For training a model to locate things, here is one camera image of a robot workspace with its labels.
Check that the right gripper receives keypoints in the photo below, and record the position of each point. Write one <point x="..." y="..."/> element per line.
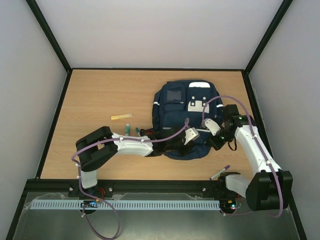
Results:
<point x="213" y="141"/>

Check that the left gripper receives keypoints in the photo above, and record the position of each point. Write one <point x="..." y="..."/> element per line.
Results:
<point x="188" y="148"/>

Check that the navy blue backpack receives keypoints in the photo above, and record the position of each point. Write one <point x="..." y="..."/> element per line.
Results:
<point x="187" y="98"/>

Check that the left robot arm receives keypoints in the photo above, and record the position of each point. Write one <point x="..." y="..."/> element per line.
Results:
<point x="96" y="148"/>

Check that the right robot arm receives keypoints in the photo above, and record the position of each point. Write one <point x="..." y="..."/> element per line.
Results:
<point x="270" y="186"/>

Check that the purple capped white pen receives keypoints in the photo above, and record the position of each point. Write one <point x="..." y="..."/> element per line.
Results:
<point x="219" y="172"/>

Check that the green capped white pen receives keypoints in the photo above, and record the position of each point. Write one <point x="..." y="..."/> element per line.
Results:
<point x="138" y="131"/>

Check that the green whiteboard marker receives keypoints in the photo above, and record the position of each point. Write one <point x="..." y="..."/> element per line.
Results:
<point x="127" y="129"/>

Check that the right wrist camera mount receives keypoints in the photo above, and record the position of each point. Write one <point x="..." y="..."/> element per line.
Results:
<point x="212" y="126"/>

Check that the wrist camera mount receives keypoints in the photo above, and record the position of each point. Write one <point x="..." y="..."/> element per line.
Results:
<point x="212" y="126"/>
<point x="191" y="134"/>

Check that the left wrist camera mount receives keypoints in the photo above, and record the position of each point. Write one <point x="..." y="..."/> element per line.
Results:
<point x="191" y="134"/>

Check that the black aluminium frame rail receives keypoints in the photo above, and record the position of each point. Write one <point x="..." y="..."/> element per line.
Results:
<point x="107" y="188"/>

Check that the grey slotted cable duct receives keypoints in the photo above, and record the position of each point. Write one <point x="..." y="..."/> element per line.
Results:
<point x="207" y="205"/>

